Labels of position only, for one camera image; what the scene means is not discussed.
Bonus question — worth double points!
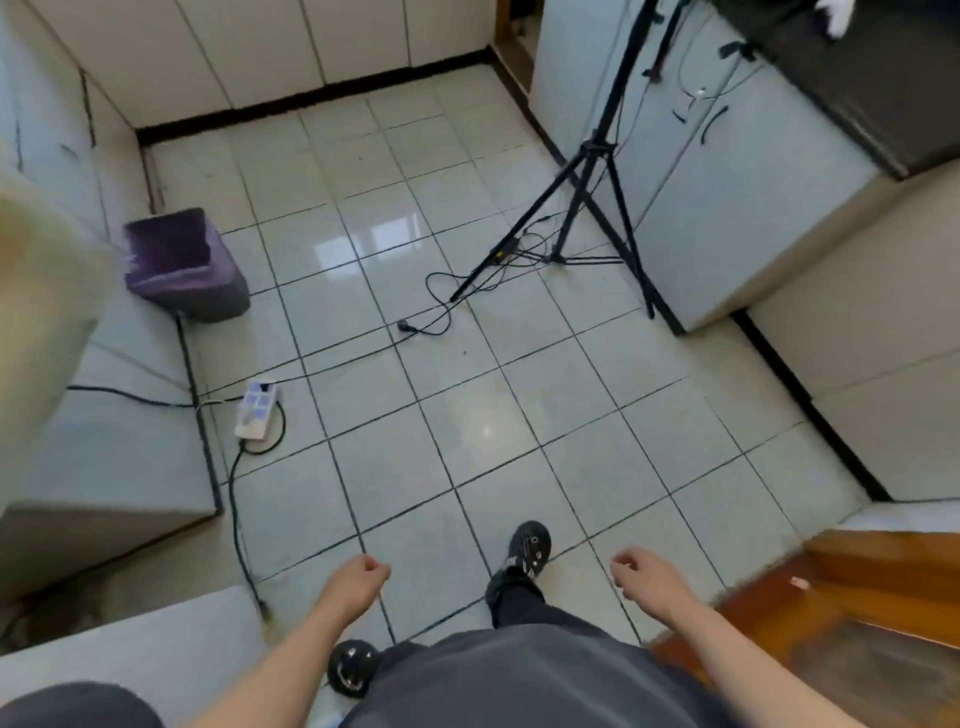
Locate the dark rounded object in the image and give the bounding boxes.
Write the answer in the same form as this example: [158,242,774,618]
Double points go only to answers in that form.
[0,680,165,728]

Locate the person's right forearm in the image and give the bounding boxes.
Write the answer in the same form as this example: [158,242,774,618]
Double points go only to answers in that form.
[649,586,849,728]

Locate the purple waste bin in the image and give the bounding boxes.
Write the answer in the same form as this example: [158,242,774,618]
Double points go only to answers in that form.
[123,207,252,324]

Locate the person's left forearm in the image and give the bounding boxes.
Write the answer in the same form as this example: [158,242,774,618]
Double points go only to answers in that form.
[183,594,363,728]

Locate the beige blurred object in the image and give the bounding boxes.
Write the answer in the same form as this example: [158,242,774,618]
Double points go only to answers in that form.
[0,142,123,519]

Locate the person's left hand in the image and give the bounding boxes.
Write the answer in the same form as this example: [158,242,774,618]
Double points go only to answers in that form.
[324,555,393,624]

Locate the white wall cupboards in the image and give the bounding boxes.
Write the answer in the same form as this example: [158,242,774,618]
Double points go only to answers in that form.
[45,0,498,130]

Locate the white base cabinet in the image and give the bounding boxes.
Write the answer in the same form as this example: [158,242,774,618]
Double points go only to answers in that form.
[528,0,883,336]

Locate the black pole with red clip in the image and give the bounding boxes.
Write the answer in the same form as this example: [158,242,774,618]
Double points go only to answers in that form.
[642,0,696,85]

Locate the thin white cable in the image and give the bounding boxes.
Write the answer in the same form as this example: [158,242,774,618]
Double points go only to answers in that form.
[677,43,760,104]

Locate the white cloth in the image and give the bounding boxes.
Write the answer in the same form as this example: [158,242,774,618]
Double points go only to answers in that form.
[815,0,857,39]

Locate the person's black shoe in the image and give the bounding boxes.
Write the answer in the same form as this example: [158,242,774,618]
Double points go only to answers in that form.
[327,639,384,700]
[486,520,552,595]

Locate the person's grey trousers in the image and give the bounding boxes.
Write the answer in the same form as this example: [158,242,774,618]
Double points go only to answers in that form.
[341,576,740,728]

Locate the black power strip cable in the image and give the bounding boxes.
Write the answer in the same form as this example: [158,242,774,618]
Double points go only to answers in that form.
[227,397,287,624]

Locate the black tripod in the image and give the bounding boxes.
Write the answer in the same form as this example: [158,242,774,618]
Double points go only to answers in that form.
[448,0,687,336]

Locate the brown wooden furniture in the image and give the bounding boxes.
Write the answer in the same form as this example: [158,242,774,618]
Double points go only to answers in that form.
[648,528,960,728]

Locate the person's black left shoe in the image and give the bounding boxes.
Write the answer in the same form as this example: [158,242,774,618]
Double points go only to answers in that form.
[327,639,384,700]

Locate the black cable along wall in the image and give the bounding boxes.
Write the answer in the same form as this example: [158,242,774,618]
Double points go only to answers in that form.
[66,384,249,411]

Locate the person's right hand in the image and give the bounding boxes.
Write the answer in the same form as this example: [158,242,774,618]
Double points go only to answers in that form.
[611,547,688,621]

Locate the person's black right shoe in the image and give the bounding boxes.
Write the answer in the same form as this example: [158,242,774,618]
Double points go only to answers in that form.
[486,520,552,595]

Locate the dark countertop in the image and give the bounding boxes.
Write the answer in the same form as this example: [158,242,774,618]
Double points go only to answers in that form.
[708,0,960,180]

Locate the black floor cable with plug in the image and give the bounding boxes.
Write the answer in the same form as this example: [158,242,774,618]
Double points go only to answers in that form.
[396,213,558,339]

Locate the white power strip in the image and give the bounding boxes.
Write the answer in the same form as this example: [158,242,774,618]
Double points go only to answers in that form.
[234,380,279,441]

